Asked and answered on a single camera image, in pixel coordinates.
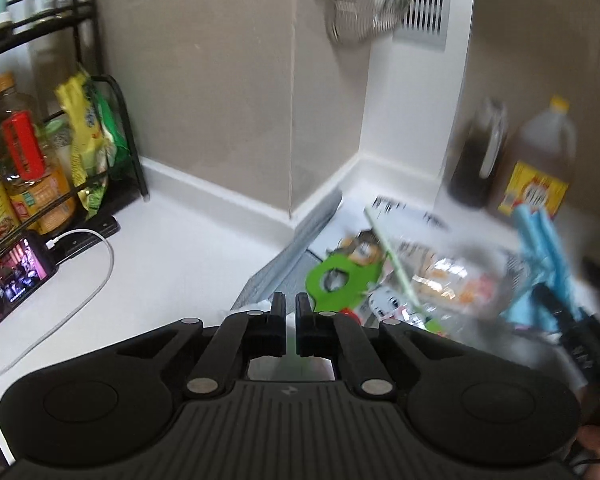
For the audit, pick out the dark soy sauce dispenser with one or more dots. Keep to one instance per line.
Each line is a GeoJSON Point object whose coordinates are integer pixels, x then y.
{"type": "Point", "coordinates": [475, 169]}

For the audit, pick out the black smartphone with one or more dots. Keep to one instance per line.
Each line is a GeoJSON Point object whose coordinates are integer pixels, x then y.
{"type": "Point", "coordinates": [24, 268]}

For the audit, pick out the green toothbrush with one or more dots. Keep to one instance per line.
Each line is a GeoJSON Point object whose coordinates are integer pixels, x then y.
{"type": "Point", "coordinates": [430, 324]}

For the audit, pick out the orange snack wrapper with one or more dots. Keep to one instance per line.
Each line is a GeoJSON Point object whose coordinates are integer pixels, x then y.
{"type": "Point", "coordinates": [453, 273]}

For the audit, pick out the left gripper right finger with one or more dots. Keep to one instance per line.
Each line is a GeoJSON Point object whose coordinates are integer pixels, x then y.
{"type": "Point", "coordinates": [338, 338]}

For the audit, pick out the printed paper sheet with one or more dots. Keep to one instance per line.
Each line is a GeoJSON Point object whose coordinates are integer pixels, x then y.
{"type": "Point", "coordinates": [350, 219]}

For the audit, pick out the blue plastic glove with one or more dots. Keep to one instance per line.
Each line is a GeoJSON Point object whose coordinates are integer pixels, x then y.
{"type": "Point", "coordinates": [541, 249]}

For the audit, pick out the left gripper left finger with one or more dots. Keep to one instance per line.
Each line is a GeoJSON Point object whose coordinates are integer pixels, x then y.
{"type": "Point", "coordinates": [239, 339]}

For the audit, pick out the large cooking wine jug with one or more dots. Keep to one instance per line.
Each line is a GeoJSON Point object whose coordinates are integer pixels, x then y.
{"type": "Point", "coordinates": [538, 164]}

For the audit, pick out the wall vent grille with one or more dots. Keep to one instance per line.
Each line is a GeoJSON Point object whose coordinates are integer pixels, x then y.
{"type": "Point", "coordinates": [426, 23]}

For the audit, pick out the black wire spice rack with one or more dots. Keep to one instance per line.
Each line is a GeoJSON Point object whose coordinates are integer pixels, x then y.
{"type": "Point", "coordinates": [104, 174]}

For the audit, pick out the yellow green snack bag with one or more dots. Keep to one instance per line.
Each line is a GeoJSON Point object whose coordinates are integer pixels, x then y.
{"type": "Point", "coordinates": [97, 145]}

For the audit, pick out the green snack wrapper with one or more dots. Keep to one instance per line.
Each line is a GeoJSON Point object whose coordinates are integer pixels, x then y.
{"type": "Point", "coordinates": [339, 283]}

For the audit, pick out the amber red-label oil bottle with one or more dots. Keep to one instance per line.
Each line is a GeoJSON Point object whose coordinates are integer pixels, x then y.
{"type": "Point", "coordinates": [33, 178]}

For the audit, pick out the grey counter mat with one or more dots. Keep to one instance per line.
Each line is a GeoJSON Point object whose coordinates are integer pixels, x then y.
{"type": "Point", "coordinates": [287, 272]}

